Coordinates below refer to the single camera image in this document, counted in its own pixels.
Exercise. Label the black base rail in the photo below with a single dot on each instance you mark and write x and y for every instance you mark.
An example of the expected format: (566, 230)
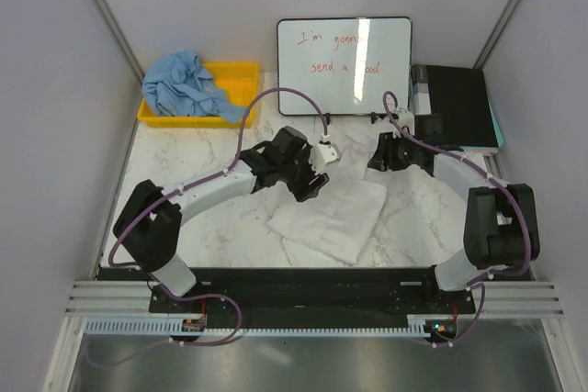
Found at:
(399, 290)

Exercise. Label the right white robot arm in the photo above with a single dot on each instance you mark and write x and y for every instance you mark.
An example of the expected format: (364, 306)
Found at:
(500, 234)

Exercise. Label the white long sleeve shirt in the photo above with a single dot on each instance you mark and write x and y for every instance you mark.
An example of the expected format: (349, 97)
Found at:
(361, 217)

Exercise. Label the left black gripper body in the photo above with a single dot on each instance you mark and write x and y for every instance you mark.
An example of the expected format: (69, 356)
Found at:
(299, 174)

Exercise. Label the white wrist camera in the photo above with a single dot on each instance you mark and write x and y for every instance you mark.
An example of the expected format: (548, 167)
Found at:
(405, 119)
(323, 154)

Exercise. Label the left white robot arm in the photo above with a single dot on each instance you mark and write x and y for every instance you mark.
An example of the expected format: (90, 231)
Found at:
(148, 226)

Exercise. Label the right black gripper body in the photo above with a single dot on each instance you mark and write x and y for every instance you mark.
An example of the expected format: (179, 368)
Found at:
(401, 151)

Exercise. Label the yellow plastic bin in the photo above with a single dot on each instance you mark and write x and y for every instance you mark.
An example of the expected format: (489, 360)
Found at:
(239, 80)

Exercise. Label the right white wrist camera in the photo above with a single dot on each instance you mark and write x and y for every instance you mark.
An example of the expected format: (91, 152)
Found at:
(405, 119)

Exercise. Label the blue long sleeve shirt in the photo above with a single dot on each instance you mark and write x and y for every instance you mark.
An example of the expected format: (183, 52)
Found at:
(179, 85)

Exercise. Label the whiteboard with red writing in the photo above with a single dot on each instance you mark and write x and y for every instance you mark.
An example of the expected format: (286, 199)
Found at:
(345, 65)

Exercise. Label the white slotted cable duct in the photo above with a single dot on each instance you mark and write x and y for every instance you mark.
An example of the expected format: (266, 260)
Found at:
(136, 326)

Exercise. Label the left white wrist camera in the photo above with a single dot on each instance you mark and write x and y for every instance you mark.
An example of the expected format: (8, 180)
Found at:
(323, 154)

